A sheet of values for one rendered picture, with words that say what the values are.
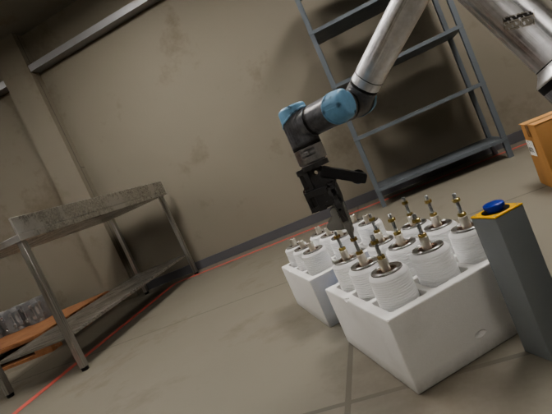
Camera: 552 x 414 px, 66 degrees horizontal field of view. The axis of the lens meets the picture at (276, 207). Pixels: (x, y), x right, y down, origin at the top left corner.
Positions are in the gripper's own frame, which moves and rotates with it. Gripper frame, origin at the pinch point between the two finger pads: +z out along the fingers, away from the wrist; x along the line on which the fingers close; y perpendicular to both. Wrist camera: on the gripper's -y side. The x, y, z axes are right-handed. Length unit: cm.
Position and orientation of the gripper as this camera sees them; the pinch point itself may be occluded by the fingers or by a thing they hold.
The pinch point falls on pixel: (352, 231)
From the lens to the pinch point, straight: 110.4
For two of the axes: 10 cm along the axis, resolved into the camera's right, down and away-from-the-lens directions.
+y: -8.9, 3.7, 2.6
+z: 4.1, 9.1, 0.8
